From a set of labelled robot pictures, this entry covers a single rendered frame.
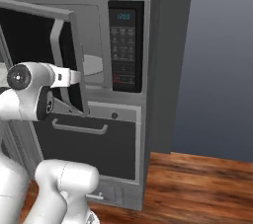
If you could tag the grey built-in oven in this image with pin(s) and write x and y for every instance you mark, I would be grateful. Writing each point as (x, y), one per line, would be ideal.
(99, 149)

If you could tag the dark oven door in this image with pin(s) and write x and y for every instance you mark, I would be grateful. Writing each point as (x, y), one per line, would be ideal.
(99, 155)

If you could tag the grey drawer front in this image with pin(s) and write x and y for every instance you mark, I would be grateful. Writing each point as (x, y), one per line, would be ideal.
(122, 193)

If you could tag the grey microwave oven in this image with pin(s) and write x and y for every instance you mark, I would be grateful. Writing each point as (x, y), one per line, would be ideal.
(126, 47)

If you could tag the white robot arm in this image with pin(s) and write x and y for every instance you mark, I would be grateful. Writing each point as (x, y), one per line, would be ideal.
(19, 103)

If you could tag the tall grey cabinet housing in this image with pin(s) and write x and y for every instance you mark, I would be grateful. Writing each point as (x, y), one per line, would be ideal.
(168, 70)

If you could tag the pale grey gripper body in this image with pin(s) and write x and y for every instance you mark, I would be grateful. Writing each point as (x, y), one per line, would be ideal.
(75, 77)

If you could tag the white microwave turntable plate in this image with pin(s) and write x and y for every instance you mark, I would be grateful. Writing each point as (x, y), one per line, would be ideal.
(94, 65)

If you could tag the black glass microwave door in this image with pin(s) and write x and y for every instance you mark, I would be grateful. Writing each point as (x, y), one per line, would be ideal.
(26, 37)

